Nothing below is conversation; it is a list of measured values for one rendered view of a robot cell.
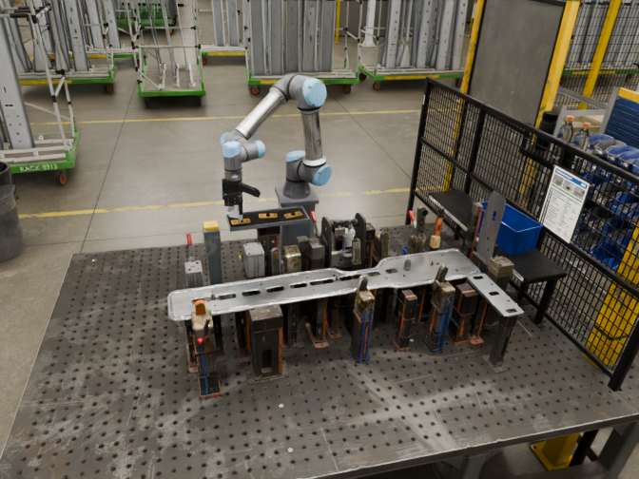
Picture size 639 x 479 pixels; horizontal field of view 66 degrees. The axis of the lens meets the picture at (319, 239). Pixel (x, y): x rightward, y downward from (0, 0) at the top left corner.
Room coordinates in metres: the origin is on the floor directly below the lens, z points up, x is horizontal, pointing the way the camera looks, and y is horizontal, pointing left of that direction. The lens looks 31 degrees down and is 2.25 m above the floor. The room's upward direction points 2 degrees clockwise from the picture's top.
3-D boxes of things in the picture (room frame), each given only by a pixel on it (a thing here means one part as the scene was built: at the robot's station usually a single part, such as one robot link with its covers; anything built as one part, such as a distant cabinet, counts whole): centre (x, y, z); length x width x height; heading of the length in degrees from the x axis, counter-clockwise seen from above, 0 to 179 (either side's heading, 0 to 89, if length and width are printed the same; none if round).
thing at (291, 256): (1.84, 0.12, 0.89); 0.13 x 0.11 x 0.38; 19
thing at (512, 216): (2.13, -0.90, 1.09); 0.30 x 0.17 x 0.13; 26
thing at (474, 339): (1.76, -0.73, 0.84); 0.11 x 0.06 x 0.29; 19
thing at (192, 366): (1.55, 0.51, 0.84); 0.18 x 0.06 x 0.29; 19
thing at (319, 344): (1.72, -0.01, 0.84); 0.17 x 0.06 x 0.29; 19
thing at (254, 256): (1.80, 0.28, 0.90); 0.13 x 0.10 x 0.41; 19
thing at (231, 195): (1.93, 0.39, 1.32); 0.09 x 0.08 x 0.12; 108
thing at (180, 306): (1.73, -0.07, 1.00); 1.38 x 0.22 x 0.02; 109
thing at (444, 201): (2.23, -0.87, 1.01); 0.90 x 0.22 x 0.03; 19
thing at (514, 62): (4.15, -1.47, 1.00); 1.34 x 0.14 x 2.00; 15
